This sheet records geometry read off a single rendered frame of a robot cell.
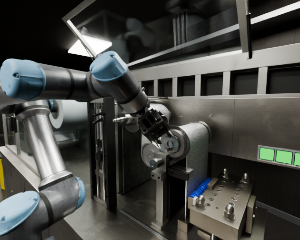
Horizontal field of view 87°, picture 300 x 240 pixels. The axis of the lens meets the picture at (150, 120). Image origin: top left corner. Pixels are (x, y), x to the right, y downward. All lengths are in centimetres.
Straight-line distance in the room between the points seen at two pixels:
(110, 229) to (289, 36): 253
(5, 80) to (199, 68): 84
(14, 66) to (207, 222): 68
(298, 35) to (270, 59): 168
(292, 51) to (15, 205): 111
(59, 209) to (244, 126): 84
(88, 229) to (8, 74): 65
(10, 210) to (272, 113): 100
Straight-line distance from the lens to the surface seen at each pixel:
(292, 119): 89
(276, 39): 262
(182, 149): 65
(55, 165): 69
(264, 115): 89
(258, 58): 92
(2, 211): 64
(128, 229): 80
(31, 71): 38
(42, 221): 65
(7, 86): 40
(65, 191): 67
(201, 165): 82
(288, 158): 91
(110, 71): 37
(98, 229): 82
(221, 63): 95
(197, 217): 69
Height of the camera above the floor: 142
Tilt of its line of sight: 6 degrees down
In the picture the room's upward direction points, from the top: straight up
